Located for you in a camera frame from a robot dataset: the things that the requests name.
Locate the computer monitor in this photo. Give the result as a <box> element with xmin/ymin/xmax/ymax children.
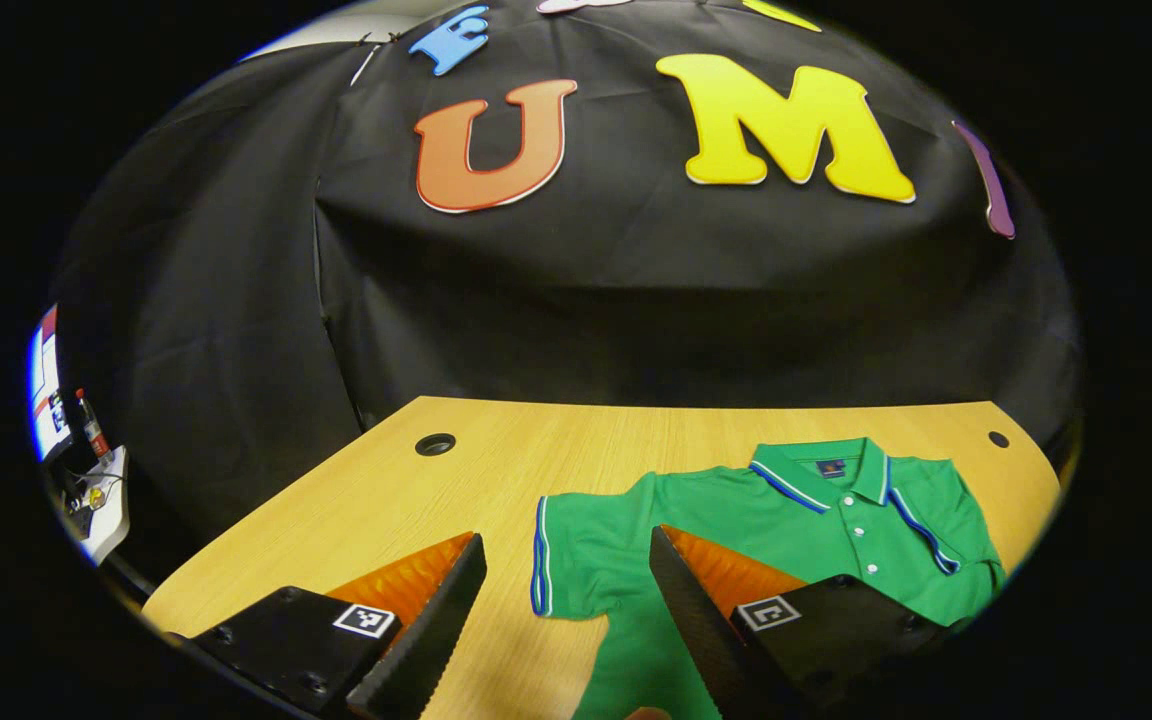
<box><xmin>28</xmin><ymin>305</ymin><xmax>72</xmax><ymax>461</ymax></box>

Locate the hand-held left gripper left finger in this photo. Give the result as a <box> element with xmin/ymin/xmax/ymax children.
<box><xmin>164</xmin><ymin>532</ymin><xmax>489</xmax><ymax>720</ymax></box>

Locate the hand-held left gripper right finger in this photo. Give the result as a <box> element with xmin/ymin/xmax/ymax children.
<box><xmin>648</xmin><ymin>525</ymin><xmax>972</xmax><ymax>720</ymax></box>

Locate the green T-shirt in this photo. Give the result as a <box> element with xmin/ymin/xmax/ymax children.
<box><xmin>530</xmin><ymin>436</ymin><xmax>1007</xmax><ymax>720</ymax></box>

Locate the white side table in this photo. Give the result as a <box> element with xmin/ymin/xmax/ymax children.
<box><xmin>61</xmin><ymin>445</ymin><xmax>130</xmax><ymax>566</ymax></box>

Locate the red bottle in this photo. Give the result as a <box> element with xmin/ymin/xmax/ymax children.
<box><xmin>74</xmin><ymin>388</ymin><xmax>112</xmax><ymax>459</ymax></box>

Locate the black backdrop cloth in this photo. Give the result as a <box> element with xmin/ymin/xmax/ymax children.
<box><xmin>46</xmin><ymin>0</ymin><xmax>1082</xmax><ymax>561</ymax></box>

